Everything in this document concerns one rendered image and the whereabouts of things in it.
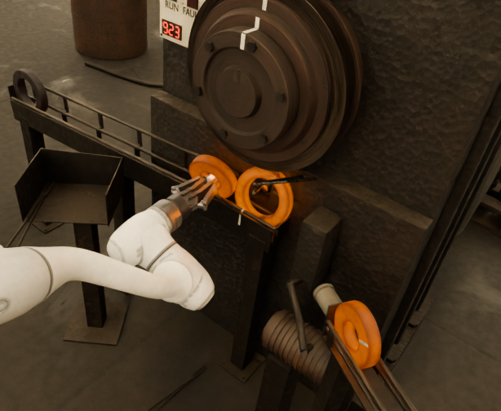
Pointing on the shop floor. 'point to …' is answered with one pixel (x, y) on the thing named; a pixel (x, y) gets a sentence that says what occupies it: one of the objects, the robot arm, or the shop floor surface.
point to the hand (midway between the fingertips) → (215, 177)
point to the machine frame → (371, 163)
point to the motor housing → (289, 360)
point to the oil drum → (110, 28)
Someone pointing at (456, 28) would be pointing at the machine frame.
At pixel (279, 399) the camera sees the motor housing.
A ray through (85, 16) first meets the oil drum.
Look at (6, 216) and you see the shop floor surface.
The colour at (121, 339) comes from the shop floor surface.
